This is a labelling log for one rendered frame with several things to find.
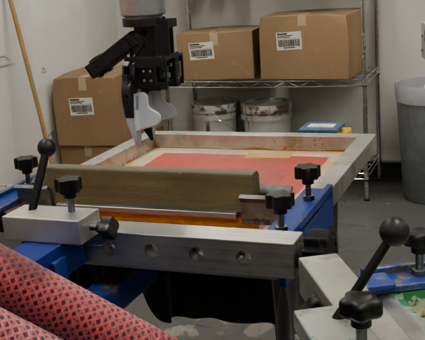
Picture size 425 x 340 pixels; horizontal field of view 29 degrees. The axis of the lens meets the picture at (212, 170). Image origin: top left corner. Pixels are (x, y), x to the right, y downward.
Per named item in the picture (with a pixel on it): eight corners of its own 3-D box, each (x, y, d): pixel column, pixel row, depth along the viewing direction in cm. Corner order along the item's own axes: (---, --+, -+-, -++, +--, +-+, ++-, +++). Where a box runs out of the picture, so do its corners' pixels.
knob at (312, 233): (297, 270, 112) (294, 219, 110) (337, 273, 110) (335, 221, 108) (281, 291, 106) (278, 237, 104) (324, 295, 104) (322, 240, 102)
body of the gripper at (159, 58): (167, 94, 131) (162, 19, 128) (119, 94, 134) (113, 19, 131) (185, 86, 138) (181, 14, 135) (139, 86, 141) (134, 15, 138)
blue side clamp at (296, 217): (306, 220, 145) (304, 182, 143) (334, 221, 143) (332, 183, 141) (253, 285, 118) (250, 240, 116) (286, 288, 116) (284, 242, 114)
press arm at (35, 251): (51, 260, 119) (46, 228, 118) (86, 262, 117) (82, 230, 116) (-22, 308, 104) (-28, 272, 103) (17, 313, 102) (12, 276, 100)
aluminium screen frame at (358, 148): (148, 144, 208) (147, 130, 207) (376, 150, 186) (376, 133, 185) (-52, 253, 137) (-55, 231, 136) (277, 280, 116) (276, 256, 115)
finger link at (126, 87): (129, 118, 132) (129, 63, 131) (121, 118, 133) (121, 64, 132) (142, 118, 136) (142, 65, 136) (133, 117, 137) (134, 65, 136)
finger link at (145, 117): (157, 148, 132) (158, 91, 131) (125, 147, 134) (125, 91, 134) (165, 147, 135) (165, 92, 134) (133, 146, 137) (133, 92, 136)
